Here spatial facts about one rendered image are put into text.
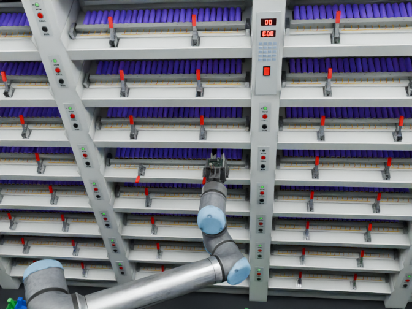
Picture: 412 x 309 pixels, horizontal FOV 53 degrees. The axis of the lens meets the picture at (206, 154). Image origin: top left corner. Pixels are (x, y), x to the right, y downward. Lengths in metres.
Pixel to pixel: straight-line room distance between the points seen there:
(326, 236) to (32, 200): 1.34
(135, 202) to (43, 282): 0.68
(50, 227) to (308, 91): 1.37
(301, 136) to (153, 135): 0.56
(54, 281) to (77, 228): 0.80
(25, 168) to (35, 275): 0.68
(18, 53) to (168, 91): 0.51
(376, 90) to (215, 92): 0.54
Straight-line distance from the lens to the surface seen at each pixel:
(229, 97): 1.43
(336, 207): 1.83
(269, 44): 1.33
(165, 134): 1.58
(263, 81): 1.39
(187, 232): 1.96
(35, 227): 2.20
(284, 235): 1.94
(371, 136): 1.61
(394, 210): 1.89
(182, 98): 1.45
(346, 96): 1.46
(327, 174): 1.69
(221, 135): 1.55
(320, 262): 2.11
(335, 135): 1.58
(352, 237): 1.99
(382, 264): 2.18
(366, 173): 1.73
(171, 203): 1.83
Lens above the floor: 2.02
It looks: 39 degrees down
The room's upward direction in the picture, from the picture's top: 4 degrees counter-clockwise
